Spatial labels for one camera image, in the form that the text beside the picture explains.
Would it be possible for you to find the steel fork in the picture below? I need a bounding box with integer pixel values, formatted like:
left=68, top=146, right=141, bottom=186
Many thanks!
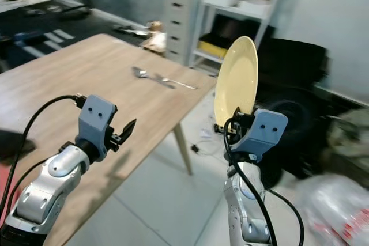
left=156, top=75, right=200, bottom=90

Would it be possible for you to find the large black bag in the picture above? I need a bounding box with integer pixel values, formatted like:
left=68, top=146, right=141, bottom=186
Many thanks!
left=255, top=39, right=369, bottom=181

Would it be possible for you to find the crumpled olive cloth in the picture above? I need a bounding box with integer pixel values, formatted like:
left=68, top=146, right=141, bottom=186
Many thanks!
left=326, top=108, right=369, bottom=173

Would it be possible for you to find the small doll toy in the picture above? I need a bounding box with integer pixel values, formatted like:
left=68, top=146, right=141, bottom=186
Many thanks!
left=144, top=21, right=168, bottom=56

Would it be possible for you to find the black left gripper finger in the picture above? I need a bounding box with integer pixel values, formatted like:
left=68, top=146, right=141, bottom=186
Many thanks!
left=118, top=118, right=138, bottom=143

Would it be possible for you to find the translucent plastic bag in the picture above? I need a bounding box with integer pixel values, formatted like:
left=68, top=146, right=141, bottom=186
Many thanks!
left=294, top=173, right=369, bottom=246

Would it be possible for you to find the pale yellow plate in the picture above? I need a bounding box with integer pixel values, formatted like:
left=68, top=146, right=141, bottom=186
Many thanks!
left=214, top=36, right=259, bottom=129

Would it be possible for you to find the small steel spoon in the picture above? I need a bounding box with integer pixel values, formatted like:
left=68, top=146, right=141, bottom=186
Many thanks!
left=131, top=66, right=174, bottom=89

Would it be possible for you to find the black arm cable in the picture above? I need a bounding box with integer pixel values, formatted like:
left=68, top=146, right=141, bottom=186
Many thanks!
left=1, top=94, right=88, bottom=241
left=223, top=116, right=306, bottom=246

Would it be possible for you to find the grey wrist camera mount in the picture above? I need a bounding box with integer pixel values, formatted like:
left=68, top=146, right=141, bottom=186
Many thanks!
left=78, top=95, right=118, bottom=147
left=234, top=108, right=289, bottom=164

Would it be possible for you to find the red plate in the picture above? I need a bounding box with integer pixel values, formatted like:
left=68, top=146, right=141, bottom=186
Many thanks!
left=0, top=165, right=16, bottom=225

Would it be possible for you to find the white drawer cabinet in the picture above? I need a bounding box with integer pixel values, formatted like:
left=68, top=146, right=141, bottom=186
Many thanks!
left=164, top=0, right=206, bottom=66

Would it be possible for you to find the light wooden table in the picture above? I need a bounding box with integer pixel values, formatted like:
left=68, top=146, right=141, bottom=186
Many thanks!
left=0, top=34, right=217, bottom=246

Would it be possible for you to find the black bowl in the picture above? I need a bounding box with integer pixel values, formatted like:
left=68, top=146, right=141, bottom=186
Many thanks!
left=0, top=130, right=20, bottom=158

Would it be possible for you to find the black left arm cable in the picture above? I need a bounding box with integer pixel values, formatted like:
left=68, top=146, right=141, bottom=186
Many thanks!
left=1, top=94, right=88, bottom=241

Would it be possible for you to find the black low cabinet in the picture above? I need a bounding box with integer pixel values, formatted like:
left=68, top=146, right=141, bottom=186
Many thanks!
left=0, top=0, right=134, bottom=75

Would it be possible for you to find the yellow and black case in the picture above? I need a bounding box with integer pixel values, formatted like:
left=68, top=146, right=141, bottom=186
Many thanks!
left=199, top=37, right=229, bottom=60

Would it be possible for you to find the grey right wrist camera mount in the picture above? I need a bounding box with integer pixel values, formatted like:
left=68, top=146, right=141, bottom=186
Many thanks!
left=234, top=108, right=289, bottom=164

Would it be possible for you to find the white shelf rack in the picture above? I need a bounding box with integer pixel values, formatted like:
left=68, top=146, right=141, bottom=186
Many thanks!
left=187, top=0, right=292, bottom=74

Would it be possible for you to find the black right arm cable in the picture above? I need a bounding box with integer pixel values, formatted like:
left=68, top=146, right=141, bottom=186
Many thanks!
left=223, top=116, right=306, bottom=246

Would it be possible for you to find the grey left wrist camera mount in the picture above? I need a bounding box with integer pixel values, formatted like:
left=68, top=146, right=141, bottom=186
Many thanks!
left=78, top=95, right=118, bottom=147

